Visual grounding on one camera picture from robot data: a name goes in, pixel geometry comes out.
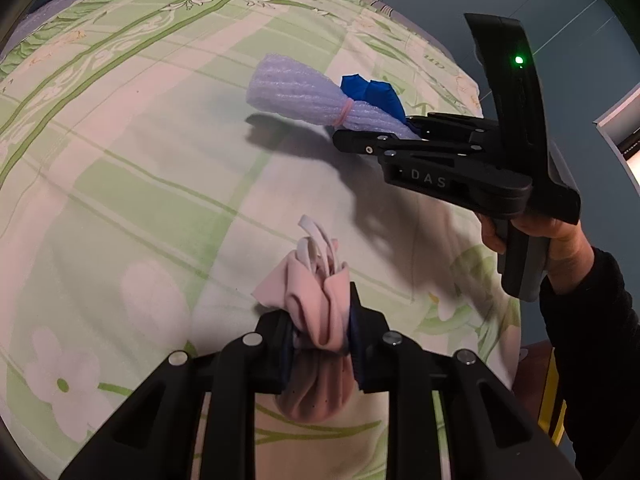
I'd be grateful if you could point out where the bed with grey headboard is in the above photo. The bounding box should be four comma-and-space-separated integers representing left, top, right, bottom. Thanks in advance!
1, 0, 482, 126

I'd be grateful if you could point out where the person dark sleeve forearm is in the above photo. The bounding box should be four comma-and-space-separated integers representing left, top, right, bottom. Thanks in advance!
539, 249, 639, 479

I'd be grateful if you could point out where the yellow rimmed black trash bin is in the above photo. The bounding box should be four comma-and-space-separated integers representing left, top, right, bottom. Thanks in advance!
512, 340, 566, 446

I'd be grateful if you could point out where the purple foam net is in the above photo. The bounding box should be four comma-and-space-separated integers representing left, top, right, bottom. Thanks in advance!
246, 54, 418, 139

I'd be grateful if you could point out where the arched window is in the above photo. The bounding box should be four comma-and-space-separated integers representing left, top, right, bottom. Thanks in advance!
593, 84, 639, 192

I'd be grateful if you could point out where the pink cloth bundle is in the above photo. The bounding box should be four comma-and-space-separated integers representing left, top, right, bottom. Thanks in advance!
253, 214, 355, 424

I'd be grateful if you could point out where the green floral bed quilt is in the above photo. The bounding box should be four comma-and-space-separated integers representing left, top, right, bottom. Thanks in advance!
1, 0, 521, 478

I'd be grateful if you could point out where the blue bag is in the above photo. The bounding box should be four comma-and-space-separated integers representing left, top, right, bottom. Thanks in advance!
341, 74, 409, 126

